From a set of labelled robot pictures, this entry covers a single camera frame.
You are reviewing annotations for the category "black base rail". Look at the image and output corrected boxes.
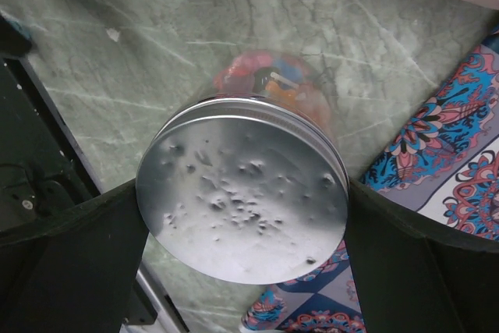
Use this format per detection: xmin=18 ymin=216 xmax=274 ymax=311
xmin=1 ymin=19 xmax=187 ymax=332

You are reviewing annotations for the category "patterned placemat cloth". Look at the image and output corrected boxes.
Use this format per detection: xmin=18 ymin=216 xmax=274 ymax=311
xmin=240 ymin=33 xmax=498 ymax=332

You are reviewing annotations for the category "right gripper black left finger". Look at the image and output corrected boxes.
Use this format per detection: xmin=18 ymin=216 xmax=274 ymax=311
xmin=1 ymin=180 xmax=148 ymax=332

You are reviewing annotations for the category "clear jar lid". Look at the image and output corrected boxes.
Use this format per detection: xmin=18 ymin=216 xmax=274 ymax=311
xmin=136 ymin=97 xmax=349 ymax=285

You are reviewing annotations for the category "clear plastic candy jar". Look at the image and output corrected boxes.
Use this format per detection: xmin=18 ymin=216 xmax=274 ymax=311
xmin=212 ymin=50 xmax=336 ymax=143

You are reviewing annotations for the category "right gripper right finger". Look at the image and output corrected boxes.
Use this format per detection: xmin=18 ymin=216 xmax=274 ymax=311
xmin=345 ymin=181 xmax=498 ymax=332

